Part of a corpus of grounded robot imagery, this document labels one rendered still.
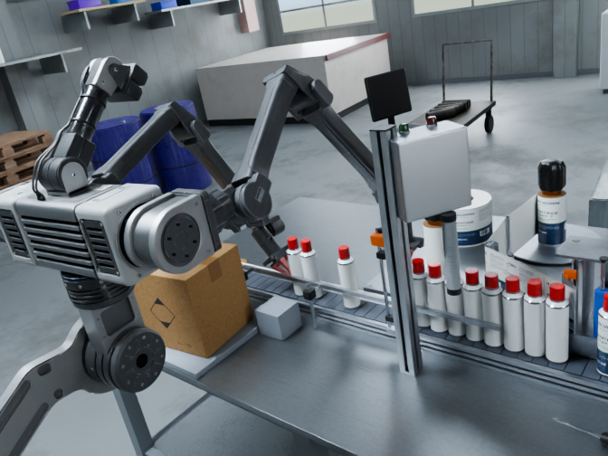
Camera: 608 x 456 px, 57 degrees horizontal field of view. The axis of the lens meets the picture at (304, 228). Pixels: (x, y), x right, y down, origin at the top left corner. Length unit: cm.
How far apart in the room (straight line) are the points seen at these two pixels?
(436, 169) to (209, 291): 78
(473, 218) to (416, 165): 81
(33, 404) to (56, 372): 8
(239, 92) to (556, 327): 810
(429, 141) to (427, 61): 888
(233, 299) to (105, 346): 62
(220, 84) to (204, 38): 115
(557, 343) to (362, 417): 50
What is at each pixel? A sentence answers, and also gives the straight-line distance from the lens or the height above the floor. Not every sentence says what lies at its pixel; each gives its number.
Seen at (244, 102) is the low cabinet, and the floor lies 37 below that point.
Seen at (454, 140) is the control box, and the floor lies 145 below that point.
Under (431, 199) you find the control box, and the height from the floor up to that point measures 133.
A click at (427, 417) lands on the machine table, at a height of 83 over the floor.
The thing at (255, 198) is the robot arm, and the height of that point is 145.
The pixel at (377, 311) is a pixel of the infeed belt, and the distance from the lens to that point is 175.
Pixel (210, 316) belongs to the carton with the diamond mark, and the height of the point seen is 97.
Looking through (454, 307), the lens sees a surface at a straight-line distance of 156.
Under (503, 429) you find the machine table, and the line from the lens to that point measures 143.
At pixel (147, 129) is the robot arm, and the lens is 163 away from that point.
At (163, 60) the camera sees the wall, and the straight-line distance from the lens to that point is 958.
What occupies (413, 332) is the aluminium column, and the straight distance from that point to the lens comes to 150.
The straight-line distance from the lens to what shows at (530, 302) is 146.
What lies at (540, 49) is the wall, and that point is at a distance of 960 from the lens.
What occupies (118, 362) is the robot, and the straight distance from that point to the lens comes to 127.
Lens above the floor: 181
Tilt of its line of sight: 22 degrees down
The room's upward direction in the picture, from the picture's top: 11 degrees counter-clockwise
